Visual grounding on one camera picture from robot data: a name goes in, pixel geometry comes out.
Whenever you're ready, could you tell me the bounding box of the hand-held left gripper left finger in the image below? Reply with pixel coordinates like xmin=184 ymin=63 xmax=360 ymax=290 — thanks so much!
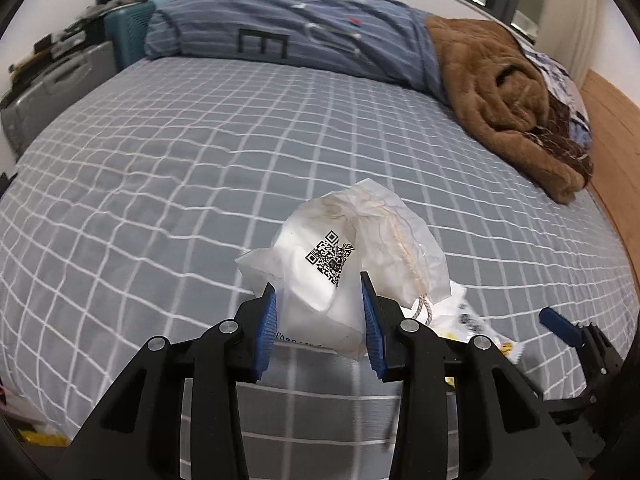
xmin=56 ymin=282 xmax=277 ymax=480

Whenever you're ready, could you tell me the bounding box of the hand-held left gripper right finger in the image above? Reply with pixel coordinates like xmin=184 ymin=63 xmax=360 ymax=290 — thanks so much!
xmin=360 ymin=271 xmax=583 ymax=480

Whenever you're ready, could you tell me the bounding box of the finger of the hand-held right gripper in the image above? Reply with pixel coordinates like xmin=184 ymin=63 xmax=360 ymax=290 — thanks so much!
xmin=539 ymin=307 xmax=627 ymax=403

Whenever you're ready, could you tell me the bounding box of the white drawstring plastic bag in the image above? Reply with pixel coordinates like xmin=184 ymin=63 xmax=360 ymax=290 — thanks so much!
xmin=235 ymin=178 xmax=468 ymax=361

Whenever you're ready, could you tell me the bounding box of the yellow snack wrapper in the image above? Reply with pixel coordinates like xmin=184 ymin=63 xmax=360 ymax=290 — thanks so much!
xmin=430 ymin=280 xmax=523 ymax=386

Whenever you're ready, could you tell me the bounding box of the wooden headboard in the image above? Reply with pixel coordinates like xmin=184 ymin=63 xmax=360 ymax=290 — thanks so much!
xmin=575 ymin=69 xmax=640 ymax=281

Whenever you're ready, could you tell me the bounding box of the patterned pillow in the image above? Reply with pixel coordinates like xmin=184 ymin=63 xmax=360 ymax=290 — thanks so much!
xmin=515 ymin=35 xmax=593 ymax=153

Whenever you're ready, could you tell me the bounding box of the yellow packet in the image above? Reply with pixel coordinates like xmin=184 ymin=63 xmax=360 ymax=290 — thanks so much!
xmin=15 ymin=427 xmax=71 ymax=448

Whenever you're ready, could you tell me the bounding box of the brown fleece blanket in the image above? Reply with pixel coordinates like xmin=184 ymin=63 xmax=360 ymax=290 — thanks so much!
xmin=424 ymin=15 xmax=593 ymax=205

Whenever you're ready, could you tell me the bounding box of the blue striped duvet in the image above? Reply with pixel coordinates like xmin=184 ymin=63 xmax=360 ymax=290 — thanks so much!
xmin=145 ymin=0 xmax=451 ymax=106

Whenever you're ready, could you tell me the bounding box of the grey suitcase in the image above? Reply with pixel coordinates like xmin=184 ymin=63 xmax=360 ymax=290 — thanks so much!
xmin=0 ymin=40 xmax=118 ymax=161

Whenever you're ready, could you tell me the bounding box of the teal plastic crate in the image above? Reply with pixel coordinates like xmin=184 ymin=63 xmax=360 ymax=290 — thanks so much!
xmin=104 ymin=0 xmax=173 ymax=72

